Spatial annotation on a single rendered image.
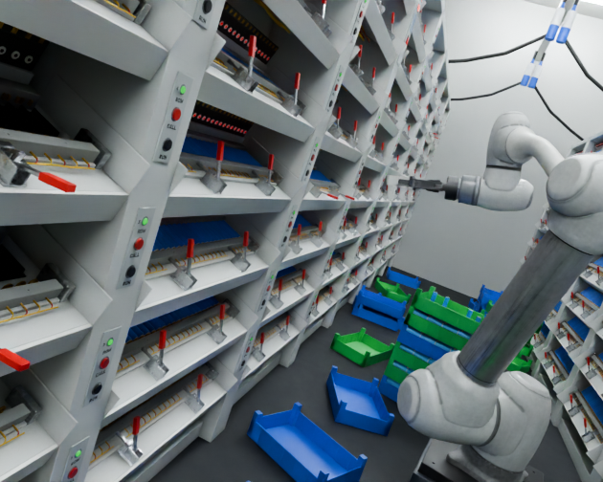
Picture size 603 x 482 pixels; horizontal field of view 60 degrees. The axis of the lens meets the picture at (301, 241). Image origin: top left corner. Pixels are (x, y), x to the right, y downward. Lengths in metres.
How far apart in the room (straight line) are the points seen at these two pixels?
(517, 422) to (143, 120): 1.09
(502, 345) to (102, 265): 0.84
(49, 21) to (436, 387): 1.05
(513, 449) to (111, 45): 1.23
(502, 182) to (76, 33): 1.29
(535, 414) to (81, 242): 1.09
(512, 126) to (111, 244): 1.22
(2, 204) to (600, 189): 0.92
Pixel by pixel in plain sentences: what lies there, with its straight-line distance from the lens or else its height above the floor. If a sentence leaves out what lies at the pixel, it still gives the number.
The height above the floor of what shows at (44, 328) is 0.55.
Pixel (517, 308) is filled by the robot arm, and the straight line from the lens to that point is 1.18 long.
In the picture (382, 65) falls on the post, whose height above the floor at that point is 1.25.
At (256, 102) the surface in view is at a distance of 0.98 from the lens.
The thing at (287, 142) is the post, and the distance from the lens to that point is 1.37.
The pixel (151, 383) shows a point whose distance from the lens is 1.05.
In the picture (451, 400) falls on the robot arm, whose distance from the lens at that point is 1.27.
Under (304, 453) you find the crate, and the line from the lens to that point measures 1.69.
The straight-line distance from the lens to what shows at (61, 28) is 0.58.
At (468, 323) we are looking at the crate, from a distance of 2.15.
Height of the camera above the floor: 0.86
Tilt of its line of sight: 9 degrees down
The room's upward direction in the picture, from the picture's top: 19 degrees clockwise
